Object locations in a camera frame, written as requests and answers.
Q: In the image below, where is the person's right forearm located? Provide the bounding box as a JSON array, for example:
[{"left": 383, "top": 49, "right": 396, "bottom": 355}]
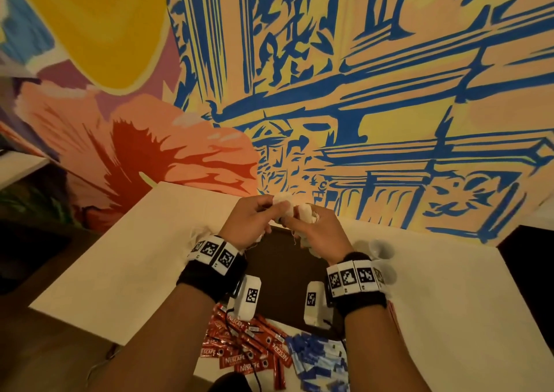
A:
[{"left": 342, "top": 305, "right": 434, "bottom": 392}]

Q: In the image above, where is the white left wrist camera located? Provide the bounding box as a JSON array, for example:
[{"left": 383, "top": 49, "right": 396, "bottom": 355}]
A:
[{"left": 232, "top": 273, "right": 263, "bottom": 323}]

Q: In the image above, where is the white tea bag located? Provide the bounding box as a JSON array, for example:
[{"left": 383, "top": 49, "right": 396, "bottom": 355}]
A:
[
  {"left": 294, "top": 202, "right": 321, "bottom": 248},
  {"left": 268, "top": 194, "right": 295, "bottom": 228}
]

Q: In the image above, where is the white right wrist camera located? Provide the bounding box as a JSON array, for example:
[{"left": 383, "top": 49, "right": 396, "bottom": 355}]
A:
[{"left": 302, "top": 280, "right": 332, "bottom": 328}]

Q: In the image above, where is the person's right hand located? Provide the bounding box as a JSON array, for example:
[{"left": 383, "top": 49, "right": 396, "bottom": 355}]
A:
[{"left": 279, "top": 202, "right": 357, "bottom": 267}]

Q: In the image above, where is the white wall shelf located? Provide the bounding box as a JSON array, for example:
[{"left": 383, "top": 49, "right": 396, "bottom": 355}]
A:
[{"left": 0, "top": 149, "right": 51, "bottom": 191}]

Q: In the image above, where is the dark brown tray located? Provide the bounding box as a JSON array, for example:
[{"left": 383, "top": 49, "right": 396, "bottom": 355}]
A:
[{"left": 223, "top": 225, "right": 340, "bottom": 330}]

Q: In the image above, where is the small white cup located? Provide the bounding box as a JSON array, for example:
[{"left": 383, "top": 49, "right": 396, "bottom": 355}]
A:
[
  {"left": 370, "top": 239, "right": 398, "bottom": 262},
  {"left": 374, "top": 261, "right": 399, "bottom": 286}
]

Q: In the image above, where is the person's left forearm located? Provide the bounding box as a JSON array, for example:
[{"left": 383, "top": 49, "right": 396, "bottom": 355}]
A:
[{"left": 87, "top": 282, "right": 218, "bottom": 392}]

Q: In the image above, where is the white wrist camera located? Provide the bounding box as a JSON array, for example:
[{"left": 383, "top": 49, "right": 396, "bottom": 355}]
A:
[
  {"left": 302, "top": 280, "right": 332, "bottom": 328},
  {"left": 232, "top": 273, "right": 263, "bottom": 323}
]

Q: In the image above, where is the black left wristband with markers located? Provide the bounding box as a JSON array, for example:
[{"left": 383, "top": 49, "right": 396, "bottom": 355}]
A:
[{"left": 175, "top": 234, "right": 249, "bottom": 304}]

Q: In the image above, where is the black clothing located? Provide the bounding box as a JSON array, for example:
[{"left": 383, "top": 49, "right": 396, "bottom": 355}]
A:
[{"left": 208, "top": 370, "right": 261, "bottom": 392}]

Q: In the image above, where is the pile of red Nescafe sachets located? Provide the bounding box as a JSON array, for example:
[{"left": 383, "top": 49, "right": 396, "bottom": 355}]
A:
[{"left": 199, "top": 305, "right": 295, "bottom": 392}]

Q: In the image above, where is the person's left hand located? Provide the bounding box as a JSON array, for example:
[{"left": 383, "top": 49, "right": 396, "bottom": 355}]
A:
[{"left": 218, "top": 194, "right": 294, "bottom": 252}]

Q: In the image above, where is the pile of blue sugar sachets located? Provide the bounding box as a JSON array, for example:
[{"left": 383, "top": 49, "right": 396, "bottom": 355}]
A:
[{"left": 286, "top": 331, "right": 351, "bottom": 392}]

